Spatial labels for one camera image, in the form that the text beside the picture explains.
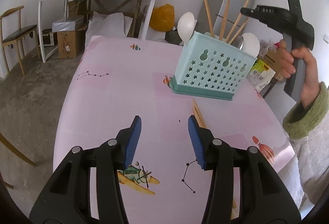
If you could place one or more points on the yellow rice bag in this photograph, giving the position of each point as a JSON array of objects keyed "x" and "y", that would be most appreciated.
[{"x": 260, "y": 75}]

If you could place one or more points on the cardboard box by fridge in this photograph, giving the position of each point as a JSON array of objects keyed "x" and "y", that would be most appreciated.
[{"x": 272, "y": 59}]

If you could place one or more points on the white sack under table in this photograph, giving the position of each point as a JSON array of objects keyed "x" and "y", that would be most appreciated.
[{"x": 113, "y": 25}]

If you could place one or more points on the white plastic ladle spoon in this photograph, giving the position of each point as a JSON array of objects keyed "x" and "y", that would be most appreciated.
[{"x": 185, "y": 27}]

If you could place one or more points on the metal spoon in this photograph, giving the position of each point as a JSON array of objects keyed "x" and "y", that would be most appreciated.
[{"x": 238, "y": 42}]

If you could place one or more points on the wooden chopstick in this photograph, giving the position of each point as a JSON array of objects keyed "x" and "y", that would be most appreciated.
[
  {"x": 207, "y": 8},
  {"x": 199, "y": 113},
  {"x": 198, "y": 119},
  {"x": 239, "y": 30},
  {"x": 224, "y": 20},
  {"x": 236, "y": 22}
]

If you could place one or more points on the cardboard box under table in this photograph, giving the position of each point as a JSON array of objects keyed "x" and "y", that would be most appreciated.
[{"x": 71, "y": 43}]

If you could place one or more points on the pink patterned tablecloth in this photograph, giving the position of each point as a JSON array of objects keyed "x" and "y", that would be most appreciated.
[{"x": 120, "y": 78}]

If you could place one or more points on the mint green utensil holder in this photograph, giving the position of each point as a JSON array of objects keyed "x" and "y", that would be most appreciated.
[{"x": 210, "y": 68}]

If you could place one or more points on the person right hand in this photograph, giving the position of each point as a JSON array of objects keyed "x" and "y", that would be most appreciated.
[{"x": 311, "y": 87}]

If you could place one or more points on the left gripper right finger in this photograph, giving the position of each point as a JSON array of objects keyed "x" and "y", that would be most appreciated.
[{"x": 263, "y": 196}]

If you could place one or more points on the orange yellow bag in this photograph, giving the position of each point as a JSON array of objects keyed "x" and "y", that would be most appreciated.
[{"x": 163, "y": 18}]

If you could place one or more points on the wooden chair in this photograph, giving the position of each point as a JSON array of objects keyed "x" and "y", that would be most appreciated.
[{"x": 14, "y": 40}]

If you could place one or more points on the white plastic rice paddle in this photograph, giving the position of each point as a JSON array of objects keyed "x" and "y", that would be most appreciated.
[{"x": 251, "y": 45}]

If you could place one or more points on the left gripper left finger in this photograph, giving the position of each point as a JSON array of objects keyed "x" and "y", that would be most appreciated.
[{"x": 66, "y": 196}]

